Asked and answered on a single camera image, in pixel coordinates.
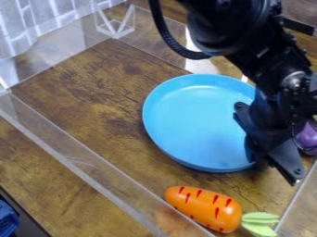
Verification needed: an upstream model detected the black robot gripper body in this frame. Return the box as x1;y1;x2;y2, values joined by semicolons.
233;92;317;185

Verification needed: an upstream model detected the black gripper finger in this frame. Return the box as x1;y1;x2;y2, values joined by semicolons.
244;136;257;163

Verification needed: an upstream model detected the orange toy carrot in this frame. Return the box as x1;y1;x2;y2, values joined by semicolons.
165;186;280;237

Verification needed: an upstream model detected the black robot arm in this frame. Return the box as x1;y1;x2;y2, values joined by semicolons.
177;0;317;184

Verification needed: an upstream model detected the purple toy eggplant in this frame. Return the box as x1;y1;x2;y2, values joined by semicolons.
296;119;317;156

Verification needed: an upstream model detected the blue round plate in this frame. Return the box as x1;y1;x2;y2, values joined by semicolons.
142;74;256;173

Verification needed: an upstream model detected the blue object at corner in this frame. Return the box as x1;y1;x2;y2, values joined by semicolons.
0;200;21;237

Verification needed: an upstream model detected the black cable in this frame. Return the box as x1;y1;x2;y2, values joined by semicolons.
148;0;214;61

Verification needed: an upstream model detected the clear acrylic enclosure wall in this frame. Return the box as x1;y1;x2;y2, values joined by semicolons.
0;2;312;237

